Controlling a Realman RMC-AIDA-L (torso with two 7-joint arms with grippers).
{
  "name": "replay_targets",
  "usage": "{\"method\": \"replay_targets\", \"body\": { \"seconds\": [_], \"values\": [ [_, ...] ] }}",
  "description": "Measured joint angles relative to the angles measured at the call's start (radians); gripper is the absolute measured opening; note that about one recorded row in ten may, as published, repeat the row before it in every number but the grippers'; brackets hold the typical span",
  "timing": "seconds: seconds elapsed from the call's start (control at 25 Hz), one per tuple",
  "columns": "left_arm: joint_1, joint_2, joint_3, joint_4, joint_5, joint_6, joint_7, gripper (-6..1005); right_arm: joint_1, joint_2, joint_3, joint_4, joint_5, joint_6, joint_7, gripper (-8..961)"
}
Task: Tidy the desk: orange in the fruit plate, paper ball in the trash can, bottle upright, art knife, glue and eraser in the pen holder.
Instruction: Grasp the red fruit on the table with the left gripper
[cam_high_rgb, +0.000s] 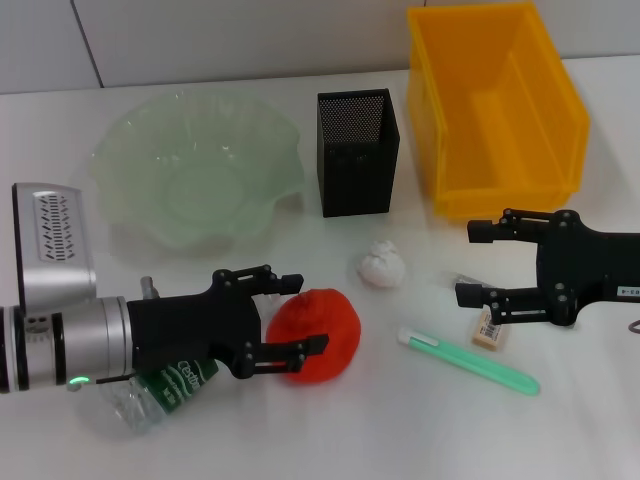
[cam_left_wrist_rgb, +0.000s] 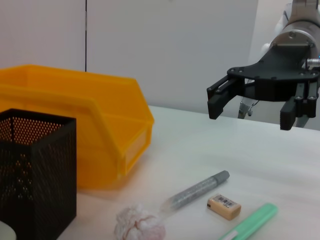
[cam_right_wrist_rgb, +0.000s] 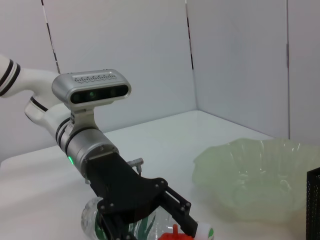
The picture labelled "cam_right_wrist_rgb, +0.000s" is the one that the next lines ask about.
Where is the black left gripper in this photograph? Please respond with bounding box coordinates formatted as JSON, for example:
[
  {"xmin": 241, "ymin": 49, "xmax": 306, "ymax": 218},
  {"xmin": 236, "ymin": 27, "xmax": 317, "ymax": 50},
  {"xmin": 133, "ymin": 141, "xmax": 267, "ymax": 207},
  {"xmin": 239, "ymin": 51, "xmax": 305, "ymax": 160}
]
[{"xmin": 83, "ymin": 152, "xmax": 200, "ymax": 240}]

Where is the clear green-label water bottle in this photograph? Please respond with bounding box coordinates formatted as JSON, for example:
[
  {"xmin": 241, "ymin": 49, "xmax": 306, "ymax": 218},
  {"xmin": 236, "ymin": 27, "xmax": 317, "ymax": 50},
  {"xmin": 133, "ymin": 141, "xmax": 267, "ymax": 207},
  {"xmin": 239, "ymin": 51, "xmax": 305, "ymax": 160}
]
[{"xmin": 81, "ymin": 196, "xmax": 215, "ymax": 240}]

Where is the pale green glass fruit plate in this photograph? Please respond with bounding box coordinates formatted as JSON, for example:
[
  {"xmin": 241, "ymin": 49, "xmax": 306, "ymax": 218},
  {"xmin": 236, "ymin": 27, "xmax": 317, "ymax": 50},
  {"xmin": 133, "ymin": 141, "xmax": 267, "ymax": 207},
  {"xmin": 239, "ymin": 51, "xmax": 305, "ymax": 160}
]
[{"xmin": 191, "ymin": 137, "xmax": 320, "ymax": 224}]

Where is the black mesh pen holder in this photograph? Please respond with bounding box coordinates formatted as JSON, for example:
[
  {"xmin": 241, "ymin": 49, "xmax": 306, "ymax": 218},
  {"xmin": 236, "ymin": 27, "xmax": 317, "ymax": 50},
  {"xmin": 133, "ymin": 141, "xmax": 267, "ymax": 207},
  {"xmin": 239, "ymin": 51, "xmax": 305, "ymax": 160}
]
[{"xmin": 306, "ymin": 167, "xmax": 320, "ymax": 240}]

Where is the silver left gripper cable connector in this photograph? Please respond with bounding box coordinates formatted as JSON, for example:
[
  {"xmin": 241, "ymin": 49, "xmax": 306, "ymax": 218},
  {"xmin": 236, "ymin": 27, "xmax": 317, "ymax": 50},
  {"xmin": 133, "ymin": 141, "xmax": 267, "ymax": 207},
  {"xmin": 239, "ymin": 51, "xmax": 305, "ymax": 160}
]
[{"xmin": 126, "ymin": 156, "xmax": 145, "ymax": 176}]

